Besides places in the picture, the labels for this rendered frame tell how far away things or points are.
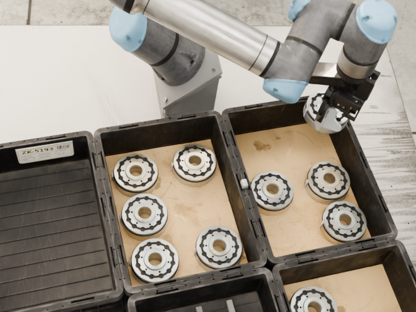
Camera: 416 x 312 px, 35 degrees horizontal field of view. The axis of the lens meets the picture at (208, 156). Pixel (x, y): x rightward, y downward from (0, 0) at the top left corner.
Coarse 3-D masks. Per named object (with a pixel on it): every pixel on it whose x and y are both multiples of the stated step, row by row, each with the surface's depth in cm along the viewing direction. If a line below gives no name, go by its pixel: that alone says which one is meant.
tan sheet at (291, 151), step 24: (240, 144) 163; (264, 144) 163; (288, 144) 164; (312, 144) 165; (264, 168) 160; (288, 168) 160; (264, 216) 153; (288, 216) 154; (312, 216) 154; (288, 240) 150; (312, 240) 151
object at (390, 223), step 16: (224, 112) 155; (240, 112) 156; (352, 128) 156; (240, 160) 148; (368, 176) 149; (256, 208) 142; (384, 208) 146; (256, 224) 141; (384, 240) 141; (272, 256) 137; (288, 256) 137; (304, 256) 138
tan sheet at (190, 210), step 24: (168, 168) 157; (216, 168) 158; (168, 192) 154; (192, 192) 154; (216, 192) 155; (144, 216) 150; (168, 216) 151; (192, 216) 151; (216, 216) 152; (168, 240) 147; (192, 240) 148; (192, 264) 145
